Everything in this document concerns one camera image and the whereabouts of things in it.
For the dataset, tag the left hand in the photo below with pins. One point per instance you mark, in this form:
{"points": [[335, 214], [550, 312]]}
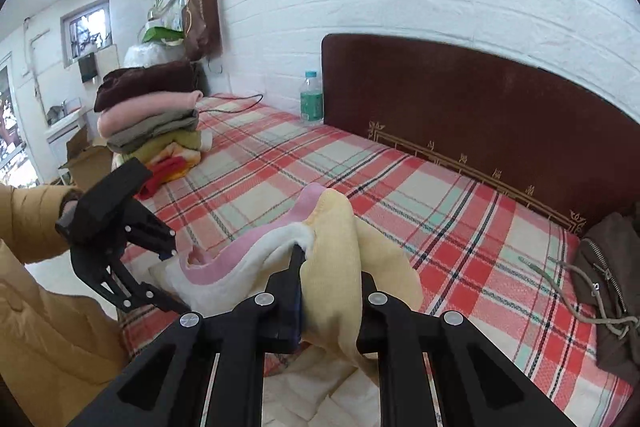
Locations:
{"points": [[68, 203]]}

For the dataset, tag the white yellow pink shirt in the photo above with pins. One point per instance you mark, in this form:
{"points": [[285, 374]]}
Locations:
{"points": [[338, 247]]}

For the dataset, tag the green folded garment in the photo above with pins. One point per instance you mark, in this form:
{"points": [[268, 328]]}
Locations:
{"points": [[200, 140]]}

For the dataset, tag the tan jacket left sleeve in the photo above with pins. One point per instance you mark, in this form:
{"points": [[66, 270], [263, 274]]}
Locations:
{"points": [[58, 352]]}

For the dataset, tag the dark brown wooden headboard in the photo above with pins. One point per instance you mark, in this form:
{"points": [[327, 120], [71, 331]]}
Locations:
{"points": [[551, 145]]}

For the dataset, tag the grey olive folded garment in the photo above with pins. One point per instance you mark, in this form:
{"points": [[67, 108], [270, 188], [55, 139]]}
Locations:
{"points": [[130, 139]]}

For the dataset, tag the open cardboard box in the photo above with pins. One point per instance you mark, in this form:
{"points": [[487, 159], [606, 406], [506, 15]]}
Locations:
{"points": [[87, 160]]}

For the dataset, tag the clear plastic water bottle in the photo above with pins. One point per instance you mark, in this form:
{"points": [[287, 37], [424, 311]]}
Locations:
{"points": [[311, 103]]}

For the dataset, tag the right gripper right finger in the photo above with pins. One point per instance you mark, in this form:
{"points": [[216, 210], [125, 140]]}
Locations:
{"points": [[444, 371]]}

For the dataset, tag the brown drawstring hoodie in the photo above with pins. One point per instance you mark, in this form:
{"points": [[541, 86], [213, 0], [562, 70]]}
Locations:
{"points": [[605, 275]]}

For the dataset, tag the pink folded garment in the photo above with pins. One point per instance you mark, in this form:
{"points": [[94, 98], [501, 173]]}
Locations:
{"points": [[127, 113]]}

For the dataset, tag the red yellow folded cloth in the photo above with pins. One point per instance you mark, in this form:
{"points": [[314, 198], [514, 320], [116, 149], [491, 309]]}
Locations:
{"points": [[172, 163]]}

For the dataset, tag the dark brown folded garment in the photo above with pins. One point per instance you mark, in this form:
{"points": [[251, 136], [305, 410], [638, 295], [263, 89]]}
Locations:
{"points": [[120, 85]]}

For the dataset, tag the brown hanging tote bag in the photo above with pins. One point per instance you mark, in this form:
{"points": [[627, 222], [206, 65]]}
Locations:
{"points": [[201, 28]]}

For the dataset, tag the green plant leaves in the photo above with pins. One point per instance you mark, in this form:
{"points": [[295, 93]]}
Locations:
{"points": [[162, 34]]}

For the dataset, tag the red plaid bed sheet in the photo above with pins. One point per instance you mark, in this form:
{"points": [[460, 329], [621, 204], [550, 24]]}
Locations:
{"points": [[464, 239]]}

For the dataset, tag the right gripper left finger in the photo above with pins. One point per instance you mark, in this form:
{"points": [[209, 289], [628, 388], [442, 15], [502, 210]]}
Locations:
{"points": [[207, 370]]}

